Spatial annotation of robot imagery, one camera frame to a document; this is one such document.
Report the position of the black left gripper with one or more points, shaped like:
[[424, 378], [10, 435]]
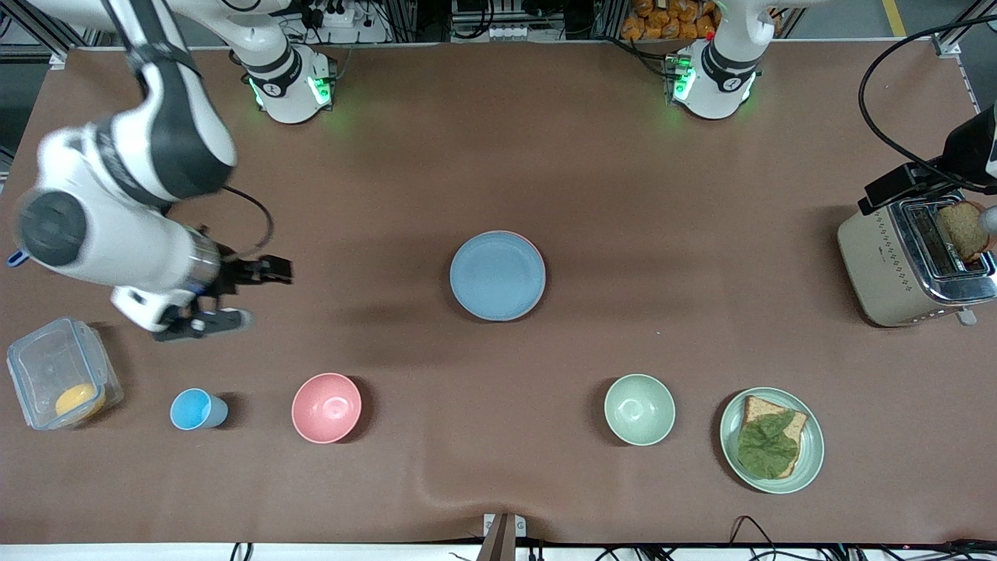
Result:
[[968, 153]]

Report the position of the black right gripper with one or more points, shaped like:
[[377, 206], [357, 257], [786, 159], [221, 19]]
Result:
[[233, 274]]

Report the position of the blue shallow plate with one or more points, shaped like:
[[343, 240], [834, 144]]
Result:
[[497, 276]]

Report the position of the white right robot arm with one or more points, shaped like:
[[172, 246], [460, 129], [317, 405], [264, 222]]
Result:
[[156, 132]]

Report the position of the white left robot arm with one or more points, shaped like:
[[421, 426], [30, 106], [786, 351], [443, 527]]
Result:
[[720, 78]]

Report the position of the bread slice in toaster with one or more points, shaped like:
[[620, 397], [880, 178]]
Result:
[[962, 230]]

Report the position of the beige chrome toaster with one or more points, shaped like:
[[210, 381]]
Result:
[[880, 265]]

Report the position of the pink deep bowl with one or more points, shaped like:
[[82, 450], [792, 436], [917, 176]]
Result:
[[327, 409]]

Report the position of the blue plastic cup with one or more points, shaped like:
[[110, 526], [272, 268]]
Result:
[[191, 409]]

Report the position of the orange round fruit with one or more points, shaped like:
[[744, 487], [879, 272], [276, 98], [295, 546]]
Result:
[[78, 401]]

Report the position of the clear plastic lidded container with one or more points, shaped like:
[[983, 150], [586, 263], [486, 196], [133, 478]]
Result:
[[54, 366]]

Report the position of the white power strip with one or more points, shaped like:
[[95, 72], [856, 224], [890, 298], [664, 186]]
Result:
[[335, 14], [506, 31]]

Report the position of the orange packaged bread pile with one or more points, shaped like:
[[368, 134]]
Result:
[[670, 19]]

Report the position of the brown toast slice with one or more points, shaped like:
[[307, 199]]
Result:
[[757, 407]]

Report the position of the green shallow plate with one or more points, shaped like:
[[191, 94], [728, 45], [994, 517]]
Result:
[[812, 448]]

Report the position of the green lettuce leaf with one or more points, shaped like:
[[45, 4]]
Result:
[[767, 448]]

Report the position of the green deep bowl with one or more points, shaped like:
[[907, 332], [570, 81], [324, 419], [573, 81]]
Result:
[[639, 409]]

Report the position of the aluminium frame profile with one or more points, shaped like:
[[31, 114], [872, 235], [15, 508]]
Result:
[[946, 45], [54, 58]]

